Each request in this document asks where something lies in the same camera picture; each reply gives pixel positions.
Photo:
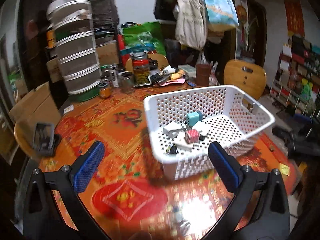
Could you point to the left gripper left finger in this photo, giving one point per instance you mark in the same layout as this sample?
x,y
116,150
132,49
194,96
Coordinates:
x,y
53,208

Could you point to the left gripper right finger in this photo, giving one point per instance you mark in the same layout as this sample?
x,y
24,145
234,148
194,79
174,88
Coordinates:
x,y
270,218

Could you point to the black and white charger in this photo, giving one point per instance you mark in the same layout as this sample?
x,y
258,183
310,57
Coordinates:
x,y
202,128

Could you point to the white charger with prongs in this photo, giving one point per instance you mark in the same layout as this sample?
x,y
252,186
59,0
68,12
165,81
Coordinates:
x,y
181,142

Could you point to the black toy car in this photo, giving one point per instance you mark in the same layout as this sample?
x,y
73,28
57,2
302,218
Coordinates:
x,y
172,149

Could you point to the light blue charger plug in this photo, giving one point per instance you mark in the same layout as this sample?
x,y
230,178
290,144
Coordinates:
x,y
192,118

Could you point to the white perforated plastic basket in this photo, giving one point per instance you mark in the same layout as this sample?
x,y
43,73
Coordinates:
x,y
235,120

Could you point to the white square charger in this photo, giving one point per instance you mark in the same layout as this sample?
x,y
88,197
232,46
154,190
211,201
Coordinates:
x,y
173,129

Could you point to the pink cube charger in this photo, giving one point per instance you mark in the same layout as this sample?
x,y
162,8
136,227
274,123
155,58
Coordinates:
x,y
192,136

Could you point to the shelf with boxes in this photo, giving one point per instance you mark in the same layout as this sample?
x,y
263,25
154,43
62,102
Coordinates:
x,y
296,83

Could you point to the black phone stand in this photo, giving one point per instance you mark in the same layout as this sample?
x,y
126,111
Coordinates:
x,y
45,140

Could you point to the red patterned tablecloth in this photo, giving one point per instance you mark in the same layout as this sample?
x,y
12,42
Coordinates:
x,y
129,192

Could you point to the wooden chair right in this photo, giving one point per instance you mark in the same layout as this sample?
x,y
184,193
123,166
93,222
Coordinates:
x,y
250,78

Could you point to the cardboard box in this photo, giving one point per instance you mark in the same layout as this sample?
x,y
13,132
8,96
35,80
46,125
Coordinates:
x,y
37,106

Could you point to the brown mug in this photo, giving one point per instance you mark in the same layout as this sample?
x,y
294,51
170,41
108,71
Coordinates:
x,y
203,72

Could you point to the small orange jar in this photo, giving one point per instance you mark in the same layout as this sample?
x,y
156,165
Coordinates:
x,y
105,90

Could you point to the empty glass jar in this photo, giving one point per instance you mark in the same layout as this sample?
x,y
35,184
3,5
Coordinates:
x,y
127,82

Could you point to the blue white hanging bag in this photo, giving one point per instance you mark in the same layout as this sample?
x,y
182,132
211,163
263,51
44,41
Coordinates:
x,y
221,15

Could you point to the beige tote bag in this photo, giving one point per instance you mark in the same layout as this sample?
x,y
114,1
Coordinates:
x,y
191,24

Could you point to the wooden chair behind table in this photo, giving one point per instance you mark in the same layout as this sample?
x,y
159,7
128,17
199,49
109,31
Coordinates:
x,y
160,59

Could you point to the large pickle jar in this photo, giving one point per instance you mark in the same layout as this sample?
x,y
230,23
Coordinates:
x,y
141,68

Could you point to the green shopping bag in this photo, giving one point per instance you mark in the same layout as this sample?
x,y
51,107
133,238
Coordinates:
x,y
148,33

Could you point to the white drawer tower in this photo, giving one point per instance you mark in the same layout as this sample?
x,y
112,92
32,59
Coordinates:
x,y
75,44

